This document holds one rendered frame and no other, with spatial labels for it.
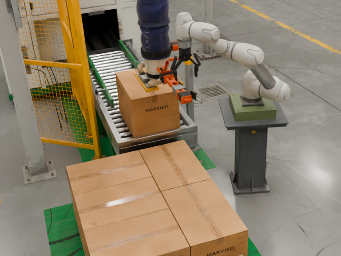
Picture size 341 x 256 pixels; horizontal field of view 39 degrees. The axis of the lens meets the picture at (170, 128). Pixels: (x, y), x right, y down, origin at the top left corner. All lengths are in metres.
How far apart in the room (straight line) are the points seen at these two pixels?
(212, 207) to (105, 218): 0.72
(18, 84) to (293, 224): 2.59
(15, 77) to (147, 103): 1.19
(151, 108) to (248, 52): 1.06
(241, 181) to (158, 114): 0.96
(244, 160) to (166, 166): 0.77
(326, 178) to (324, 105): 1.43
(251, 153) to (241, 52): 1.15
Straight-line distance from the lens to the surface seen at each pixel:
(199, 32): 2.87
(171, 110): 4.06
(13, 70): 4.38
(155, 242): 3.14
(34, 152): 4.74
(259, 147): 4.17
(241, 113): 3.91
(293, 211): 4.24
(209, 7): 6.99
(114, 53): 5.99
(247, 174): 4.31
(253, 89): 3.91
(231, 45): 3.38
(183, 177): 3.65
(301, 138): 5.20
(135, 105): 3.94
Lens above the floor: 2.69
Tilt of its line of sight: 30 degrees down
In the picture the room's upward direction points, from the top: 4 degrees counter-clockwise
